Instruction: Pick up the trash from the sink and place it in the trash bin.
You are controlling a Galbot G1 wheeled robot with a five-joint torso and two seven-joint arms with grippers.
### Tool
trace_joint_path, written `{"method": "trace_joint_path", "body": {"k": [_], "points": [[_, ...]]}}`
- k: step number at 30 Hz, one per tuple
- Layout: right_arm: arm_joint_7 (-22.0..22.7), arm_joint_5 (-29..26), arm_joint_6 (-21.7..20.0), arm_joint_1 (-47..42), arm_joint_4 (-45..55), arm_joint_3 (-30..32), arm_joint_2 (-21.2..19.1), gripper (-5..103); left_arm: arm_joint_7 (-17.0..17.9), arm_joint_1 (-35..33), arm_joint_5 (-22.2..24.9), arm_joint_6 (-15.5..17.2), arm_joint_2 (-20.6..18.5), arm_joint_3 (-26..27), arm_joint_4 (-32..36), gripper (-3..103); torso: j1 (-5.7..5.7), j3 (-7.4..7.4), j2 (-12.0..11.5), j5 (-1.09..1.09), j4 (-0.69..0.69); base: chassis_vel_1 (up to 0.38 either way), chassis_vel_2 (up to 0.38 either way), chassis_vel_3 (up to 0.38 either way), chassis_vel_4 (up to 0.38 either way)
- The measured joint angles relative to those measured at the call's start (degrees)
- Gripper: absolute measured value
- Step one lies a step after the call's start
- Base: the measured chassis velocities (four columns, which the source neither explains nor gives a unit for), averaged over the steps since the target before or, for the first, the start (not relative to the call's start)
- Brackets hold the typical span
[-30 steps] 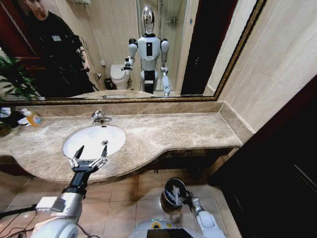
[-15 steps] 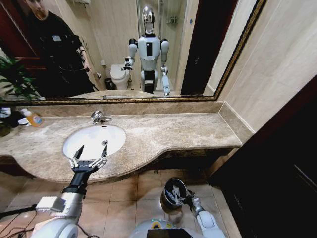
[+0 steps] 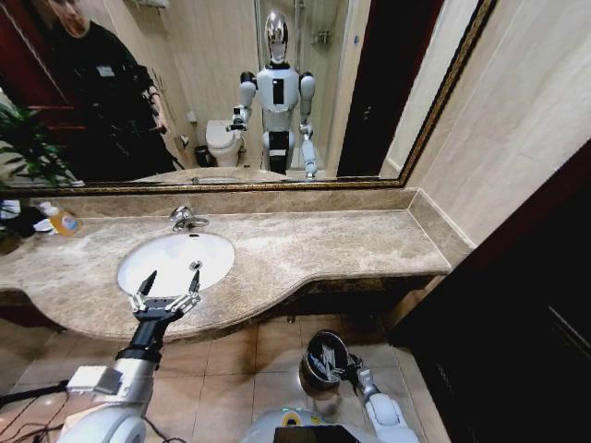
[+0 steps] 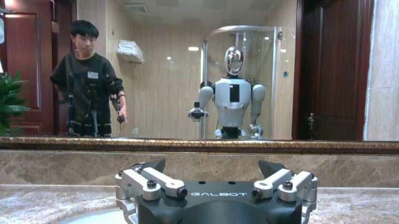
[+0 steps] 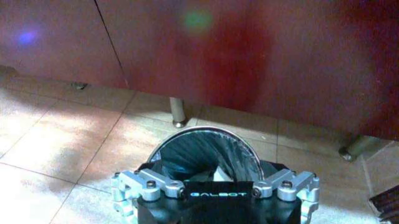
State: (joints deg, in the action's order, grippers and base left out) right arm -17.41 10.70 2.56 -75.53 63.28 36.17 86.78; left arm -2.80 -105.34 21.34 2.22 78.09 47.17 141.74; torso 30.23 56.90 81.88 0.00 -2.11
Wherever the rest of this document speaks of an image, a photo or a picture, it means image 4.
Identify gold framed wall mirror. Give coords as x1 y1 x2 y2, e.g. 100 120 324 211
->
0 0 399 155

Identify glass shower enclosure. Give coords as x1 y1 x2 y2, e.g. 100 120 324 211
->
200 25 298 140

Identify green potted plant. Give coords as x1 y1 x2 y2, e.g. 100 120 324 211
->
0 71 32 136

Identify white sink basin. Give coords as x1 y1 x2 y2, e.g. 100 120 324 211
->
59 207 139 224

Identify dark wood door with handle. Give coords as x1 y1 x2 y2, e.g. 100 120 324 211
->
295 0 374 141

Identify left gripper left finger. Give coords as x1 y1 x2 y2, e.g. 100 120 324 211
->
113 159 188 224

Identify person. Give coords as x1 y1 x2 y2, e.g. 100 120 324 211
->
49 20 129 138

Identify white towels on rack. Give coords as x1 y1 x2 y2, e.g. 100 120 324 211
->
116 39 145 65

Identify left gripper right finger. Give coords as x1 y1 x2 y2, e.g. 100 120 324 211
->
252 159 319 224

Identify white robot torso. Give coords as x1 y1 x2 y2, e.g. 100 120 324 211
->
213 77 252 140

